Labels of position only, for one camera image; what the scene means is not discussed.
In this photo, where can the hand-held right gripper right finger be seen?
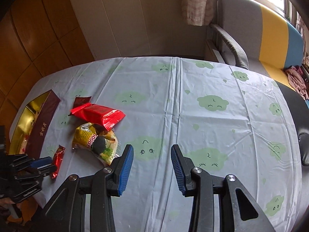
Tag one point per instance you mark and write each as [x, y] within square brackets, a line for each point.
[178, 171]

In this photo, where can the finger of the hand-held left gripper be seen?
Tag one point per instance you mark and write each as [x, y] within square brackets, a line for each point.
[42, 162]
[45, 169]

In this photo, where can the red printed snack packet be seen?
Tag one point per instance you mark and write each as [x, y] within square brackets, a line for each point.
[59, 156]

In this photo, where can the gold metal tin box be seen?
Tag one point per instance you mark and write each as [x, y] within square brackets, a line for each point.
[43, 125]

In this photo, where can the black chair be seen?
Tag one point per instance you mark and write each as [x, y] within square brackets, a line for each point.
[301, 116]

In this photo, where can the cloud print tablecloth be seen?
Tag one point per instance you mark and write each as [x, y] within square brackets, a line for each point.
[193, 125]

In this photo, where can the pink cloth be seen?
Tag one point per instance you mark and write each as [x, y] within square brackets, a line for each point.
[297, 77]

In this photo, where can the glossy red snack packet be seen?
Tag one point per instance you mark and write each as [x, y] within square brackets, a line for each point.
[99, 114]

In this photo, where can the dark maroon snack packet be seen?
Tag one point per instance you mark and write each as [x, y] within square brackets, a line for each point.
[80, 101]

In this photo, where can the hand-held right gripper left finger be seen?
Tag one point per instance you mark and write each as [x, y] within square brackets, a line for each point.
[125, 171]

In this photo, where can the grey yellow blue sofa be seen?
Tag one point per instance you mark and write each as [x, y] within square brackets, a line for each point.
[241, 29]

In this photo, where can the pale yellow snack packet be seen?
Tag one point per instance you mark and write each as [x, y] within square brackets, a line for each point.
[109, 147]

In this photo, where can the pink striped curtain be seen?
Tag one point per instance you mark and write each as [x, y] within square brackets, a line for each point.
[196, 2]

